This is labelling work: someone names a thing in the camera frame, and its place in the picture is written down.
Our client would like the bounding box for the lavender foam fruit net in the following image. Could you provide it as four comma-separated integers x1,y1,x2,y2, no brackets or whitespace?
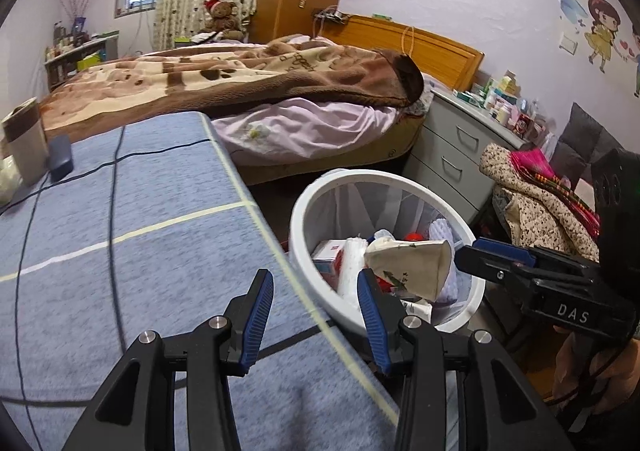
428,218,459,305

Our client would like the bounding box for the beige paper bag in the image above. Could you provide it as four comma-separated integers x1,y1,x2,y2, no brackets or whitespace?
364,237,447,301

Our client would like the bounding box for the white towel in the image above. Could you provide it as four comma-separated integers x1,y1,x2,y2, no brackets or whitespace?
337,237,368,308

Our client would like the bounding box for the white printed packet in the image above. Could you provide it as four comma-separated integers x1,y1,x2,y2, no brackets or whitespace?
400,299,433,323

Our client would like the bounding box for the white mesh trash bin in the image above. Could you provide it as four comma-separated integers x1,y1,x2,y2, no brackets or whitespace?
288,168,475,336

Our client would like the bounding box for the person's right hand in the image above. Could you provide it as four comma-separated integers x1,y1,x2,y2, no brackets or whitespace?
552,329,640,414

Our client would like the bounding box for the floral clothes pile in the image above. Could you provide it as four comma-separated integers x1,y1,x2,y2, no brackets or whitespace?
480,143,600,261

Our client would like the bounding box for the grey drawer cabinet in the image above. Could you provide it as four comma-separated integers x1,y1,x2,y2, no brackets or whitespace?
402,88,524,223

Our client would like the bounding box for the blue plaid table cloth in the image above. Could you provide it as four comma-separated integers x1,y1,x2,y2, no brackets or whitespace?
1,112,397,450

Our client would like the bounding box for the pink red box in bin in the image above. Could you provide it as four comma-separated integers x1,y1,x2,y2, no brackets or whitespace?
311,240,346,291

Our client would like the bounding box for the orange wooden headboard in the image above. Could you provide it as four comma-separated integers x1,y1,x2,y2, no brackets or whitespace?
321,15,485,91

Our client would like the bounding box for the tissue pack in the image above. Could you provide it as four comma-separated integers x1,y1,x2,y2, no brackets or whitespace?
0,156,22,206

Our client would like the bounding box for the dark blue glasses case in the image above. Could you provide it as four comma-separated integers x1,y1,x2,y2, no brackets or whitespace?
48,134,74,183

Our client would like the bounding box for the brown white tumbler cup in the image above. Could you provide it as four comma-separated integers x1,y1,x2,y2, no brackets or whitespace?
2,98,49,186

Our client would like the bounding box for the brown patterned blanket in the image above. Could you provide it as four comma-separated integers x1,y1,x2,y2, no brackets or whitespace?
40,40,424,141

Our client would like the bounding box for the cluttered side shelf desk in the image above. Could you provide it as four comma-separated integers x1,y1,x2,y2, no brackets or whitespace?
43,16,119,92

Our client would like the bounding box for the teddy bear with red hat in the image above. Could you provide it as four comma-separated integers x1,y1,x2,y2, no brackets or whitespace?
202,0,245,41

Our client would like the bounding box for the girl cartoon wall sticker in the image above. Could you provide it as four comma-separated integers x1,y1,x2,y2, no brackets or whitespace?
585,0,622,73

